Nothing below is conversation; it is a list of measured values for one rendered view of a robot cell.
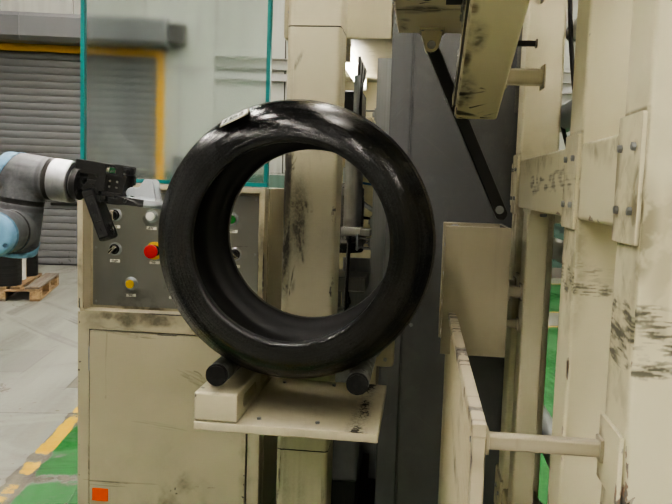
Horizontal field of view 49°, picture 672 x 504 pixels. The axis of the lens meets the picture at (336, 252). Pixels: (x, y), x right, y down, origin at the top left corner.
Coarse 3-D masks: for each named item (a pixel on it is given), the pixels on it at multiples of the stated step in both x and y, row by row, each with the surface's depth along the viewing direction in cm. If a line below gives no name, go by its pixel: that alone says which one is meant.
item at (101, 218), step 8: (88, 192) 153; (88, 200) 153; (96, 200) 153; (88, 208) 153; (96, 208) 153; (104, 208) 155; (96, 216) 153; (104, 216) 154; (96, 224) 153; (104, 224) 153; (112, 224) 156; (96, 232) 154; (104, 232) 153; (112, 232) 154; (104, 240) 154
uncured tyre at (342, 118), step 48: (240, 144) 139; (288, 144) 164; (336, 144) 136; (384, 144) 138; (192, 192) 140; (384, 192) 136; (192, 240) 143; (432, 240) 140; (192, 288) 142; (240, 288) 169; (384, 288) 138; (240, 336) 142; (288, 336) 167; (336, 336) 139; (384, 336) 141
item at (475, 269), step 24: (456, 240) 166; (480, 240) 166; (504, 240) 165; (456, 264) 167; (480, 264) 166; (504, 264) 165; (456, 288) 167; (480, 288) 167; (504, 288) 166; (456, 312) 168; (480, 312) 167; (504, 312) 166; (480, 336) 168; (504, 336) 167
